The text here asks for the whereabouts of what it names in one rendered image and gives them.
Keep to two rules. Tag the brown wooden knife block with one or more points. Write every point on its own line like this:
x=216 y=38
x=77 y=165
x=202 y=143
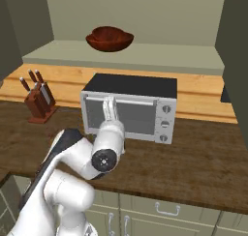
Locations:
x=39 y=107

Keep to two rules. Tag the dark olive cabinet door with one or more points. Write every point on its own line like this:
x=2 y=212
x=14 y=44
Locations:
x=234 y=53
x=8 y=36

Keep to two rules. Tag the olive drawer front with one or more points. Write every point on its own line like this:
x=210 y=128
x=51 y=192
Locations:
x=235 y=220
x=108 y=199
x=193 y=211

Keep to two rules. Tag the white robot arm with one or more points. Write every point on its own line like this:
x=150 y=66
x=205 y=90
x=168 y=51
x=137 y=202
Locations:
x=69 y=190

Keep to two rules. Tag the silver toaster oven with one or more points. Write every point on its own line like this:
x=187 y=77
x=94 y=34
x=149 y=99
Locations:
x=135 y=85

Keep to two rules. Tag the brown wooden bowl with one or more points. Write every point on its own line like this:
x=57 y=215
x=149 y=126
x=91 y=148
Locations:
x=109 y=40

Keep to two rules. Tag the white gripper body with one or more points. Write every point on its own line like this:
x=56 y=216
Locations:
x=109 y=112

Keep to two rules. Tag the open olive wall cabinet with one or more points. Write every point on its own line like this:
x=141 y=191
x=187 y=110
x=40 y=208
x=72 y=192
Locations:
x=135 y=57

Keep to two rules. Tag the silver toaster oven knob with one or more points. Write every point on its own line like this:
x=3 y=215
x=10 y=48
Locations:
x=163 y=137
x=166 y=109
x=165 y=123

